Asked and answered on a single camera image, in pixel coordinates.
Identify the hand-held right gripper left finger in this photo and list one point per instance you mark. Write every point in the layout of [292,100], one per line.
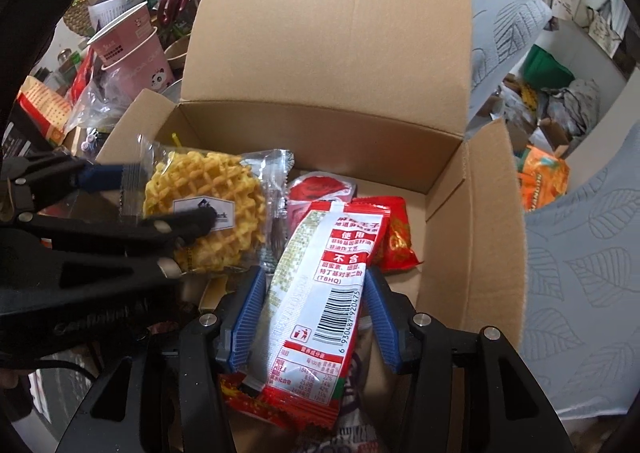
[246,323]

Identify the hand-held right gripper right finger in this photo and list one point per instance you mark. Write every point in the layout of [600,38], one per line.
[382,328]

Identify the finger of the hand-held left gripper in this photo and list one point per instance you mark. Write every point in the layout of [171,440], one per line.
[102,178]
[125,233]

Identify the long red white snack packet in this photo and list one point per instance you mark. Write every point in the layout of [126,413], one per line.
[320,323]

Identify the red gold-print snack packet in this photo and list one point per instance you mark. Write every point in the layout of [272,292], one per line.
[240,390]

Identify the yellow waffle snack packet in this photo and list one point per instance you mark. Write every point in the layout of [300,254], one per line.
[200,183]

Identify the small red orange snack packet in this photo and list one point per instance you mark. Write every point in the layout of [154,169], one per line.
[400,233]

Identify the rose print snack packet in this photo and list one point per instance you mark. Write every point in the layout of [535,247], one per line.
[320,190]

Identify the cardboard box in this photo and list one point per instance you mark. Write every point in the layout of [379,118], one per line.
[325,33]

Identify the clear plastic bag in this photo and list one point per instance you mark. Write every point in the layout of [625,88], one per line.
[95,103]

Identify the red cracker box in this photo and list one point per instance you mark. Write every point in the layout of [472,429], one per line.
[45,108]

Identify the red standing pouch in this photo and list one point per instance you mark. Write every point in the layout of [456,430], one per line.
[82,75]

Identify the pink panda paper cup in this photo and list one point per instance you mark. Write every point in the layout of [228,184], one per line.
[145,73]

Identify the brown small pot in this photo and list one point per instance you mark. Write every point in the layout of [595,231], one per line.
[177,53]

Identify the printed paper sheet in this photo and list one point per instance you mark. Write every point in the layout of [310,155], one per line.
[110,8]

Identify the grey covered chair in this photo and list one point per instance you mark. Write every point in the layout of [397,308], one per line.
[505,23]
[580,283]

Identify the orange snack bag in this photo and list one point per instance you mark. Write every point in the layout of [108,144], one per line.
[542,178]

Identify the green shopping bag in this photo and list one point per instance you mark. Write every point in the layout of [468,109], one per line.
[547,68]

